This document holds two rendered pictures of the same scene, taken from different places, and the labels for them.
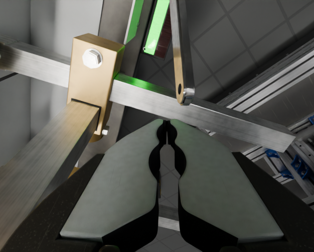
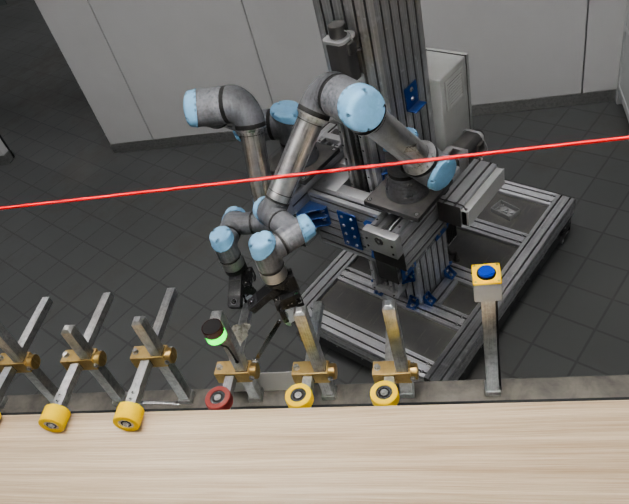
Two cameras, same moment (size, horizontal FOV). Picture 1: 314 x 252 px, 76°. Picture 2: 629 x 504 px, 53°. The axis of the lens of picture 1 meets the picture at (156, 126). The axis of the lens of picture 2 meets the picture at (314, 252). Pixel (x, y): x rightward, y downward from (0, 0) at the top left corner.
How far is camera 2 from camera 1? 1.89 m
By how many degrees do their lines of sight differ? 56
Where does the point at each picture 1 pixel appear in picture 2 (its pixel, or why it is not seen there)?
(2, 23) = not seen: hidden behind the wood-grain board
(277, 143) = (318, 304)
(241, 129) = (315, 318)
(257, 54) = (350, 373)
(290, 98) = (368, 320)
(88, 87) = (307, 367)
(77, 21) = not seen: hidden behind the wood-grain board
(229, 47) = not seen: hidden behind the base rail
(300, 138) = (388, 290)
